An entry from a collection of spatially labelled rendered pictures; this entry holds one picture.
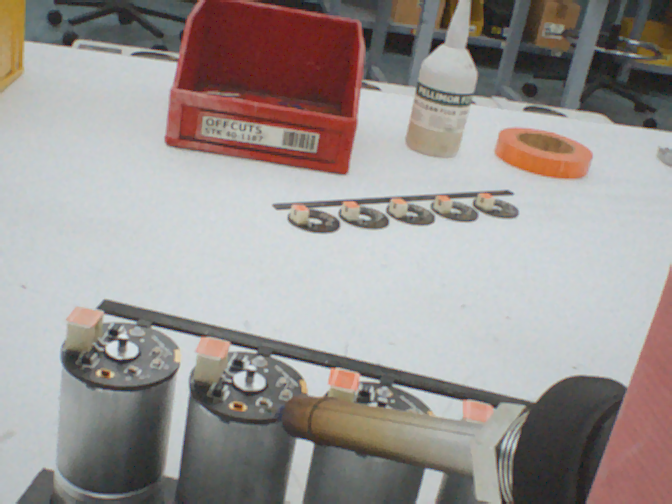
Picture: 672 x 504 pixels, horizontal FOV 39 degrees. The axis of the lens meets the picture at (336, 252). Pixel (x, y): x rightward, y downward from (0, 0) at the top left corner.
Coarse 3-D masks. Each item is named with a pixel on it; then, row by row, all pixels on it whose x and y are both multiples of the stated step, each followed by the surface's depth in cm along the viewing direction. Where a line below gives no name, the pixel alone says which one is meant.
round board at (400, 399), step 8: (360, 384) 20; (368, 384) 20; (376, 384) 21; (328, 392) 20; (360, 392) 20; (368, 392) 20; (376, 392) 20; (392, 392) 20; (400, 392) 20; (408, 392) 20; (360, 400) 20; (368, 400) 20; (376, 400) 20; (392, 400) 20; (400, 400) 20; (408, 400) 20; (416, 400) 20; (392, 408) 20; (400, 408) 20; (408, 408) 20; (416, 408) 20; (424, 408) 20
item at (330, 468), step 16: (320, 448) 19; (336, 448) 19; (320, 464) 19; (336, 464) 19; (352, 464) 19; (368, 464) 19; (384, 464) 19; (400, 464) 19; (320, 480) 19; (336, 480) 19; (352, 480) 19; (368, 480) 19; (384, 480) 19; (400, 480) 19; (416, 480) 19; (304, 496) 20; (320, 496) 19; (336, 496) 19; (352, 496) 19; (368, 496) 19; (384, 496) 19; (400, 496) 19; (416, 496) 20
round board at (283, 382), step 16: (240, 352) 21; (240, 368) 20; (256, 368) 20; (272, 368) 20; (288, 368) 20; (192, 384) 19; (208, 384) 19; (224, 384) 19; (272, 384) 20; (288, 384) 20; (304, 384) 20; (208, 400) 19; (224, 400) 19; (240, 400) 19; (256, 400) 19; (272, 400) 19; (224, 416) 19; (240, 416) 19; (256, 416) 19; (272, 416) 19
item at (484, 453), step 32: (288, 416) 17; (320, 416) 16; (352, 416) 15; (384, 416) 15; (416, 416) 14; (512, 416) 13; (352, 448) 15; (384, 448) 15; (416, 448) 14; (448, 448) 13; (480, 448) 12; (512, 448) 12; (480, 480) 12
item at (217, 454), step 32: (256, 384) 20; (192, 416) 19; (192, 448) 19; (224, 448) 19; (256, 448) 19; (288, 448) 20; (192, 480) 20; (224, 480) 19; (256, 480) 19; (288, 480) 20
